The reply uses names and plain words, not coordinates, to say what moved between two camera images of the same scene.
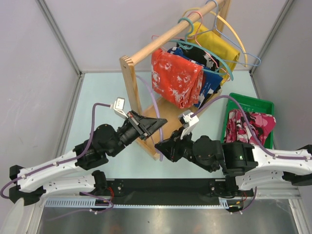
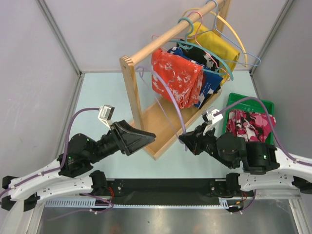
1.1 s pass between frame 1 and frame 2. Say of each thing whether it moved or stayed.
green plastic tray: stayed
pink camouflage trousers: stayed
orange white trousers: stayed
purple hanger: moved
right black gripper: moved
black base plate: stayed
